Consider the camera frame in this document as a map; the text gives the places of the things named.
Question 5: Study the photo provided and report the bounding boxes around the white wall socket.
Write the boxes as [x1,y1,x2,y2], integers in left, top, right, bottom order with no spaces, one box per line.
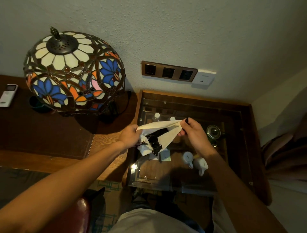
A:
[192,69,217,86]

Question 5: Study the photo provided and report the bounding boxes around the person's right hand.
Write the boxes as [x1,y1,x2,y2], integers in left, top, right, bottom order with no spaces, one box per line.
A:
[177,117,217,158]

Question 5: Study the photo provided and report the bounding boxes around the stained glass table lamp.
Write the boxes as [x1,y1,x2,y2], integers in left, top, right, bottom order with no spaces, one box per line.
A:
[23,27,126,124]

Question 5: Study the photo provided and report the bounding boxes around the white remote control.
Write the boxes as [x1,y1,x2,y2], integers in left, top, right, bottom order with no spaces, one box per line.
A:
[0,84,19,108]

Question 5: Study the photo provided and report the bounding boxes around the white mug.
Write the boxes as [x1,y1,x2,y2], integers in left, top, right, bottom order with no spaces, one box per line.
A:
[182,151,194,169]
[193,157,209,177]

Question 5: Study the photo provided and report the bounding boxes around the black lamp cable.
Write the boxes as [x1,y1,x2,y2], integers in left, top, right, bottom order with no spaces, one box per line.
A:
[117,91,132,116]

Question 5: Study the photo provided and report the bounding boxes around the person's left forearm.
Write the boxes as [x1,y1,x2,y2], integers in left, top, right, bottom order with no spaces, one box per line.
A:
[0,140,126,233]

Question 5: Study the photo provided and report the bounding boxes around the person's right forearm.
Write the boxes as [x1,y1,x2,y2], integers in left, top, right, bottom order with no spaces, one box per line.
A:
[205,150,288,233]

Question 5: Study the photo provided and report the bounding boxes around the wooden glass-top cabinet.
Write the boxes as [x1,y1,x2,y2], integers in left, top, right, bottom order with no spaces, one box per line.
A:
[122,90,273,206]

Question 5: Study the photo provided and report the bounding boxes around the bronze triple wall socket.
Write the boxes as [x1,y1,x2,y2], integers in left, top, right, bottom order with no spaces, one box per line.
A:
[141,60,198,83]

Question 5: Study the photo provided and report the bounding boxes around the green kettle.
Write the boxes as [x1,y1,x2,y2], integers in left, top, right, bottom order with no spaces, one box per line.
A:
[206,124,227,147]

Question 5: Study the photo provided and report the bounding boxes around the wooden desk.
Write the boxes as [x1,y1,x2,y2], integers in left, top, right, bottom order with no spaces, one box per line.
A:
[0,74,139,183]

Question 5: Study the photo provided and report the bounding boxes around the person's left hand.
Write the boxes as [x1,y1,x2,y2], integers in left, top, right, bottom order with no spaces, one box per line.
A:
[117,124,143,151]

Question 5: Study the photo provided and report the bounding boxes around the person's dark jeans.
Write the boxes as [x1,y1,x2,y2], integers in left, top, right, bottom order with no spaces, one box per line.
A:
[129,188,214,233]

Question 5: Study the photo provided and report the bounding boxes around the brown curtain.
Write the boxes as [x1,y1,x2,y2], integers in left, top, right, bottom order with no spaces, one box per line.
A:
[261,115,307,184]

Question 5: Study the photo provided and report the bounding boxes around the black hair dryer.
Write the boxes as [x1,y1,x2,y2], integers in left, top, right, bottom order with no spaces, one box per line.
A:
[146,128,169,155]

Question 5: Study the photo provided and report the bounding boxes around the white drawstring cloth bag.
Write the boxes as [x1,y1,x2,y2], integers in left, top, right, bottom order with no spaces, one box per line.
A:
[135,117,190,157]

